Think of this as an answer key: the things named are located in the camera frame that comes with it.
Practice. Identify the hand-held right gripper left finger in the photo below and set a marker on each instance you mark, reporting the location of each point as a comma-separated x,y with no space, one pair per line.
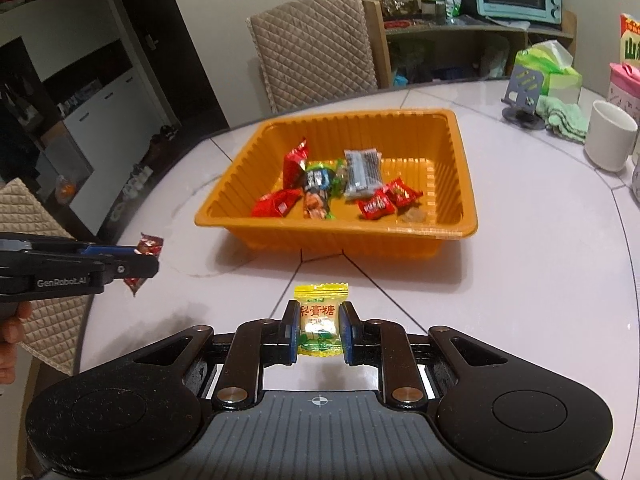
290,332

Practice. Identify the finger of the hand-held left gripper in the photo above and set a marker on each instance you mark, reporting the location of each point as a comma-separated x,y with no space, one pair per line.
135,267
110,250

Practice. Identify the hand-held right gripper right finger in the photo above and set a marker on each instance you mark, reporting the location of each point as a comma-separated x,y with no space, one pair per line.
347,332

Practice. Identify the dark red candy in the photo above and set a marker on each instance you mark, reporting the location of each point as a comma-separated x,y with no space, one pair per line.
150,245

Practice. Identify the yellow candy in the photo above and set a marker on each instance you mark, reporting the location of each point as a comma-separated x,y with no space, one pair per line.
320,305

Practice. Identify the orange plastic tray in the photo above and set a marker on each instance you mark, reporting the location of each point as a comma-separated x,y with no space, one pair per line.
325,240

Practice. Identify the small red candy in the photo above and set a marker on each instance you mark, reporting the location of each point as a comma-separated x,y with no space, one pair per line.
375,206
402,192

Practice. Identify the brown candy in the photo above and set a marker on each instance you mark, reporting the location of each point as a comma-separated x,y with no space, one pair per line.
412,216

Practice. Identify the dark nut snack packet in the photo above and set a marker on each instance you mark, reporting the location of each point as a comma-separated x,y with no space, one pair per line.
317,200

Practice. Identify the grey black snack packet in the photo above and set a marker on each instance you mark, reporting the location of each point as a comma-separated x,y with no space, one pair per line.
362,172

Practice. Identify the green snack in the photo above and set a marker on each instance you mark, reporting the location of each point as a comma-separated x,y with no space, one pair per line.
317,165

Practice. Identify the large red snack packet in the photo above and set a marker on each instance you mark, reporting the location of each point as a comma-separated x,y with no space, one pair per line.
294,162

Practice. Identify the person's left hand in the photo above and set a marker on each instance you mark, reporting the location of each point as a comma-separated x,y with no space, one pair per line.
10,340

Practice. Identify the beige quilted chair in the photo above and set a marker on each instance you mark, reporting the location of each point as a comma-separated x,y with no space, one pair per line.
50,330
315,50

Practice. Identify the small orange object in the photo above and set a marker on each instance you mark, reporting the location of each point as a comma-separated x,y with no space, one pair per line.
65,188

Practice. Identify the white low cabinet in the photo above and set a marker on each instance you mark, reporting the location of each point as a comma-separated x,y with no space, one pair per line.
100,110

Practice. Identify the dark door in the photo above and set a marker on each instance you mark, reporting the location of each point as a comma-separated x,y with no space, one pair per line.
165,35

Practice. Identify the blue packets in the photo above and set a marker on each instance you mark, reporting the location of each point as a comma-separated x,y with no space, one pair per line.
400,80

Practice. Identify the wooden shelf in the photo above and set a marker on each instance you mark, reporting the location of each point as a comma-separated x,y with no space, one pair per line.
375,45

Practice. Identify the grey phone stand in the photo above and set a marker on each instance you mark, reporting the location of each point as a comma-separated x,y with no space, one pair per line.
525,90

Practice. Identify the green cloth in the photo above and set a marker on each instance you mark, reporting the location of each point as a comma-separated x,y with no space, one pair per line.
565,120

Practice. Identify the white bag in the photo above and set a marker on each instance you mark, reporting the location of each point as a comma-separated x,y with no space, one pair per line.
492,60

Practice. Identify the red flat item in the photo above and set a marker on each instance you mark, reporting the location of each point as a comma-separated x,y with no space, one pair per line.
400,24

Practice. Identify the white cup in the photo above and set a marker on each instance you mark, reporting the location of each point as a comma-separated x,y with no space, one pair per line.
610,135

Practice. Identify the green tissue pack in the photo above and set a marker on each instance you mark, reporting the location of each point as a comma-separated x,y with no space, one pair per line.
555,67

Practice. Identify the pink bottle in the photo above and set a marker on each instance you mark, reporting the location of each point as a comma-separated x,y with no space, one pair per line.
625,85

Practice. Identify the yellow green seed bag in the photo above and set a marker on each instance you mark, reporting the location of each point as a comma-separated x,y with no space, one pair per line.
631,40

